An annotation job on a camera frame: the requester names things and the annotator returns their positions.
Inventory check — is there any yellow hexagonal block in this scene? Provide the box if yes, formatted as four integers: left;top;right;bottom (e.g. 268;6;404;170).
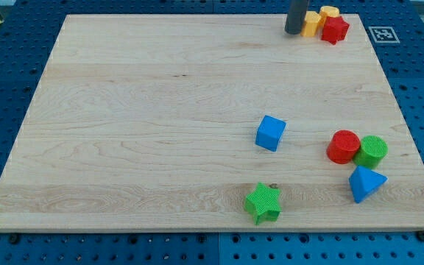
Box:
300;11;321;37

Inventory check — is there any blue triangular prism block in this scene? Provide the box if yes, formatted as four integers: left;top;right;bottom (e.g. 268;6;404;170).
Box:
349;166;388;203

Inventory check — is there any red cylinder block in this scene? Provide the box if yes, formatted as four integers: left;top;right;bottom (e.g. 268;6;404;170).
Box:
326;130;361;164

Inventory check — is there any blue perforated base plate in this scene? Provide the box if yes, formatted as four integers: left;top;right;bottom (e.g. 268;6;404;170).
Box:
0;1;424;264

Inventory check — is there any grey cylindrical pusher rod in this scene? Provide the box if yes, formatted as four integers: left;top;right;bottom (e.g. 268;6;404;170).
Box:
284;0;309;35

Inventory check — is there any light wooden board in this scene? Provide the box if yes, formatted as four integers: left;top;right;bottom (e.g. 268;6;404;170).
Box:
0;14;424;233

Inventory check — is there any yellow cylinder block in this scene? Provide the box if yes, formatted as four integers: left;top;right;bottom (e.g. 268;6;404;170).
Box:
319;5;340;27

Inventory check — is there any white fiducial marker tag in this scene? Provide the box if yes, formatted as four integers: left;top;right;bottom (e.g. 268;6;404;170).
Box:
369;26;400;43

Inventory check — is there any red star block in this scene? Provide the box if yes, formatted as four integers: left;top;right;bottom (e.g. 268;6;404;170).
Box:
321;16;350;45

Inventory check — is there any green cylinder block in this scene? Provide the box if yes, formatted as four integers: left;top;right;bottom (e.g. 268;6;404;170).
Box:
353;135;388;169

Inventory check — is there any blue cube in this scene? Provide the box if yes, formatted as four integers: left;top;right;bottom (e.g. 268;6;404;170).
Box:
255;116;286;152

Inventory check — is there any green star block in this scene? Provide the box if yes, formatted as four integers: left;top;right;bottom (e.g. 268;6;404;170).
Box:
244;183;281;225

